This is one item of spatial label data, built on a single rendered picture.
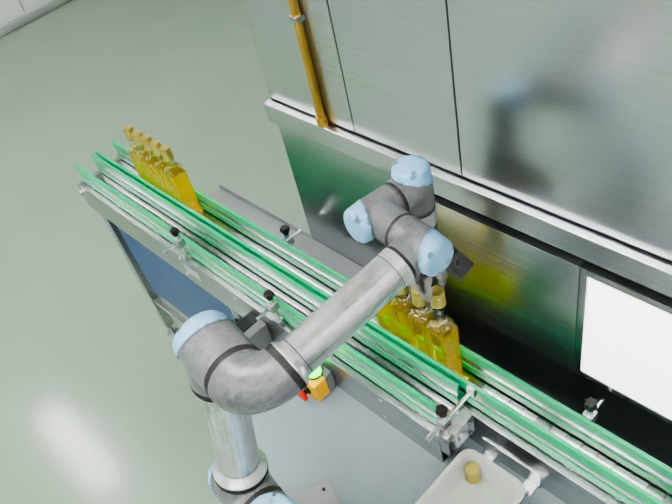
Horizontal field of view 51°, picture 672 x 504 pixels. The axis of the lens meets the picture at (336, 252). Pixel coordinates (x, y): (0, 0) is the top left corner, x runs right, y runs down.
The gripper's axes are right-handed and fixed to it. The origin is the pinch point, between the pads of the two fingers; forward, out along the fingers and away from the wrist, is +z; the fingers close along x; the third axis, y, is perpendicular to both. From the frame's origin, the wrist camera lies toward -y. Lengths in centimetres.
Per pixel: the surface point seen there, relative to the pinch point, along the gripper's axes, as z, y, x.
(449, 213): -12.2, 4.9, -12.2
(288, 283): 23, 52, 6
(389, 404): 31.8, 6.5, 15.2
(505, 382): 25.8, -14.5, -4.0
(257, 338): 37, 56, 20
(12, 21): 109, 583, -103
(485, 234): -10.7, -4.7, -12.3
